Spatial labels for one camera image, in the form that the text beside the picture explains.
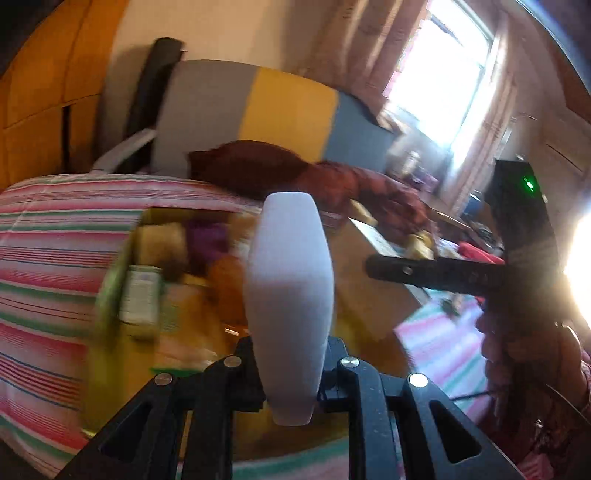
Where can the orange packet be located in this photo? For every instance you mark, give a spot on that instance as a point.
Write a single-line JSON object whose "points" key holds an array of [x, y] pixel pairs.
{"points": [[228, 290]]}

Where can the person's right hand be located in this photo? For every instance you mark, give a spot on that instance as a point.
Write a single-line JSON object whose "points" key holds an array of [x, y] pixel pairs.
{"points": [[494, 350]]}

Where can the tall tan box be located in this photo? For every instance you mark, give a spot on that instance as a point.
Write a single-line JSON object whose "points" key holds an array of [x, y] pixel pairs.
{"points": [[159, 249]]}

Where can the flat tan box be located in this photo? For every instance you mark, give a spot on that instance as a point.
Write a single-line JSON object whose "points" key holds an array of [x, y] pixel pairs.
{"points": [[420, 244]]}

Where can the striped cloth covered desktop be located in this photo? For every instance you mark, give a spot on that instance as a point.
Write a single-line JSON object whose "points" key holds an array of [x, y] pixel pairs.
{"points": [[46, 286]]}

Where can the bright window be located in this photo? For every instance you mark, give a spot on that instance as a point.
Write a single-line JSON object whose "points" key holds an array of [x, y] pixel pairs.
{"points": [[443, 83]]}

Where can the orange wooden wardrobe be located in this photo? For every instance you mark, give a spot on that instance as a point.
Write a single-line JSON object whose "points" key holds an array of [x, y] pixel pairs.
{"points": [[41, 92]]}

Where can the gold cardboard box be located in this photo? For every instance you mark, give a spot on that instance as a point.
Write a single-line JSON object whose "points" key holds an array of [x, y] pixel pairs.
{"points": [[106, 369]]}

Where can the blue object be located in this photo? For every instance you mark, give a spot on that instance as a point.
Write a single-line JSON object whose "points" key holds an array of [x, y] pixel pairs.
{"points": [[473, 204]]}

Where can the patterned curtain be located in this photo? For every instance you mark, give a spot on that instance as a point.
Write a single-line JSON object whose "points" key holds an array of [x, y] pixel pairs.
{"points": [[397, 55]]}

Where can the grey yellow blue chair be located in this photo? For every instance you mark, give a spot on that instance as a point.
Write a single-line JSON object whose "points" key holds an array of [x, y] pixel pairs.
{"points": [[286, 106]]}

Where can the purple packet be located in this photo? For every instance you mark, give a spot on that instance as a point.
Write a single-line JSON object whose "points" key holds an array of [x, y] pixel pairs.
{"points": [[207, 244]]}

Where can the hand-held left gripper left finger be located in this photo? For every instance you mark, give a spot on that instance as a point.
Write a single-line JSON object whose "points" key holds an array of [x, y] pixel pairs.
{"points": [[244, 369]]}

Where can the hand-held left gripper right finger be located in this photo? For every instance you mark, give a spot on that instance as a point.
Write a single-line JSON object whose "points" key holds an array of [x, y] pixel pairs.
{"points": [[337, 369]]}

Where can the red cloth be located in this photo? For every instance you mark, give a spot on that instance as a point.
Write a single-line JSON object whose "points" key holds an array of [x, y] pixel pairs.
{"points": [[480, 253]]}

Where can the yellow orange box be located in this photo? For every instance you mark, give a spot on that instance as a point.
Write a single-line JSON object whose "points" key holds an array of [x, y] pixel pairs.
{"points": [[194, 327]]}

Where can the green white small box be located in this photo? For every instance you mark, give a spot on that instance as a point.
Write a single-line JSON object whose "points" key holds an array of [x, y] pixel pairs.
{"points": [[141, 295]]}

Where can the dark rolled mat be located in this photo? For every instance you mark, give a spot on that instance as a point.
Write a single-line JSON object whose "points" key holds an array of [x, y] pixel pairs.
{"points": [[157, 74]]}

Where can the dark red jacket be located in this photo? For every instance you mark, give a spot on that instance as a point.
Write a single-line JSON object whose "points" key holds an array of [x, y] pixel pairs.
{"points": [[277, 170]]}

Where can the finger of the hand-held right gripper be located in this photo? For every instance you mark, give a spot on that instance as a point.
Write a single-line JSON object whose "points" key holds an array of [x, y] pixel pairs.
{"points": [[415, 270]]}

